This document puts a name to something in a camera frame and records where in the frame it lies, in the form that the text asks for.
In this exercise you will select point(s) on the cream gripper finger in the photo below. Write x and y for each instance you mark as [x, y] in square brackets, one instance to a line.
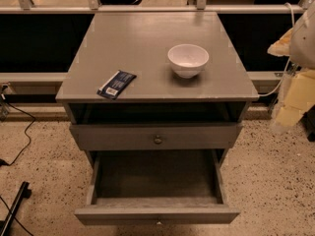
[285, 119]

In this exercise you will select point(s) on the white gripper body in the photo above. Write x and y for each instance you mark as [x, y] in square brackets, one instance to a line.
[303, 39]

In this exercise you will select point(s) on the blue rxbar blueberry wrapper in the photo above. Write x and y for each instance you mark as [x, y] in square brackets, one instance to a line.
[116, 84]

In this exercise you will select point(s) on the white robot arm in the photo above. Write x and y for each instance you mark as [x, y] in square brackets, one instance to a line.
[298, 44]

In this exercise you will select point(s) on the closed grey top drawer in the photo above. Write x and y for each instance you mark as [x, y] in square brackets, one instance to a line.
[141, 137]

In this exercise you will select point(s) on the round brass drawer knob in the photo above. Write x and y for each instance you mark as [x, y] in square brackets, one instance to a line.
[158, 140]

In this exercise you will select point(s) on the open grey middle drawer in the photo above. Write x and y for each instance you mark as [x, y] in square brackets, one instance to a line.
[156, 187]

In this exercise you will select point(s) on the white ceramic bowl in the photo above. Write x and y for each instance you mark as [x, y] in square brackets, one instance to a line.
[187, 60]

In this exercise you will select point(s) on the grey wooden nightstand cabinet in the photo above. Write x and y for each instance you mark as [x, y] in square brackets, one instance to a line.
[138, 43]

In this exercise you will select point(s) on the black metal stand leg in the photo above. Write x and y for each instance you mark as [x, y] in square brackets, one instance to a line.
[23, 193]

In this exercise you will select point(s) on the metal railing frame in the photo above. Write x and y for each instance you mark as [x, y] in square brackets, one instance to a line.
[157, 4]

